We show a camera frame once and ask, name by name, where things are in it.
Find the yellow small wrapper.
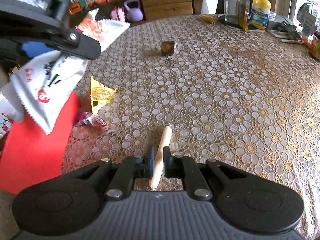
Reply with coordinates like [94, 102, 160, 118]
[200, 14, 219, 24]

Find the floral lace tablecloth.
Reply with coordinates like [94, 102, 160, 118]
[61, 15, 319, 239]

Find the gold tall packet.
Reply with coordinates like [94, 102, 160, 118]
[238, 0, 251, 33]

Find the white red snack packet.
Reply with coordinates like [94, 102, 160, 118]
[9, 9, 130, 134]

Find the purple kettlebell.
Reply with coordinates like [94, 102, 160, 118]
[124, 0, 144, 22]

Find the wooden tv cabinet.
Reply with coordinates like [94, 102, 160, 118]
[67, 0, 196, 27]

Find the yellow lid wipes canister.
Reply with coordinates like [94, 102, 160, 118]
[250, 0, 271, 29]

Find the small brown gold snack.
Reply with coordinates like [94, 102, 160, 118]
[161, 41, 176, 56]

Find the beige sausage stick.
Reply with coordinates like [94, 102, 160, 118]
[149, 125, 172, 190]

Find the white plant pot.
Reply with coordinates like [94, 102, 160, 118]
[201, 0, 219, 15]

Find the red cardboard box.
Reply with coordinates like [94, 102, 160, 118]
[0, 92, 80, 194]

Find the pink wrapped candy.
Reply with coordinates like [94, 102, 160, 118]
[73, 112, 110, 132]

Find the yellow gold snack packet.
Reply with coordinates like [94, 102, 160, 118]
[89, 77, 117, 114]

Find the glass cup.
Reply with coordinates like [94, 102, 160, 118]
[223, 0, 241, 25]

